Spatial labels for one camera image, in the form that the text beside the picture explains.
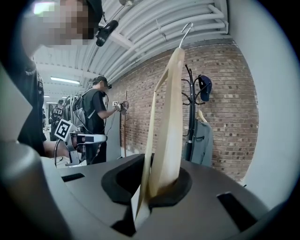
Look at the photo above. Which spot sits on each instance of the light wooden hanger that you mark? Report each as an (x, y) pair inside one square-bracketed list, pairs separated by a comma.
[(171, 105)]

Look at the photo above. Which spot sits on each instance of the black head-mounted camera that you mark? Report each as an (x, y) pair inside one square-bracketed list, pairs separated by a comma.
[(105, 32)]

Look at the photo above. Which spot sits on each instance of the person's head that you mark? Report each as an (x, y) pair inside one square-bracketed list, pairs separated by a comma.
[(58, 28)]

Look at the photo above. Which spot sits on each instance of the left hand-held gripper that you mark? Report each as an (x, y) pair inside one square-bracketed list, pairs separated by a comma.
[(62, 129)]

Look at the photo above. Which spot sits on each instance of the bundle of white ceiling pipes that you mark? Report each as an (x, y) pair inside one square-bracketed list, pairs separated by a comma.
[(164, 18)]

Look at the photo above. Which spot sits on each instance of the navy blue cap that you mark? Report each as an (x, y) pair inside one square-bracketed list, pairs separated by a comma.
[(206, 89)]

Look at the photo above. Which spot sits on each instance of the wooden hanger under jacket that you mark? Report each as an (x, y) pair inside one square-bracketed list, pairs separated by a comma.
[(201, 116)]

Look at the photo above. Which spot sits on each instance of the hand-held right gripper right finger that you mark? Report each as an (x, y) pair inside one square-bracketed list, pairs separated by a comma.
[(206, 211)]

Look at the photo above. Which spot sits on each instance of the grey jacket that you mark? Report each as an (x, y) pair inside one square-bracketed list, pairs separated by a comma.
[(204, 143)]

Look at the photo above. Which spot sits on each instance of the person's left forearm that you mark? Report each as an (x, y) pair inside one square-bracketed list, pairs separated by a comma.
[(52, 150)]

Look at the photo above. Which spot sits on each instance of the grey board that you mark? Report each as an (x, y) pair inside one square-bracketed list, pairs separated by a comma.
[(114, 140)]

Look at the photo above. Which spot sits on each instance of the person's black shirt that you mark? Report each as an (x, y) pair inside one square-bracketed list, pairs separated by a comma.
[(30, 105)]

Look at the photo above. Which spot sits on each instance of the black coat stand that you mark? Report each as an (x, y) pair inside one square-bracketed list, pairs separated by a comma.
[(192, 105)]

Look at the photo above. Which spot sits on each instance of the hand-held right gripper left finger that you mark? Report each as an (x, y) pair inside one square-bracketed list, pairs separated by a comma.
[(93, 199)]

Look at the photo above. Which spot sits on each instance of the round ceiling fixture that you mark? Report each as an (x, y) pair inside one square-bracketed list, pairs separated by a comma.
[(126, 2)]

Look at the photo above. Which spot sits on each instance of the long ceiling light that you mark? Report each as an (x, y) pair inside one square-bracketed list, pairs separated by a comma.
[(65, 80)]

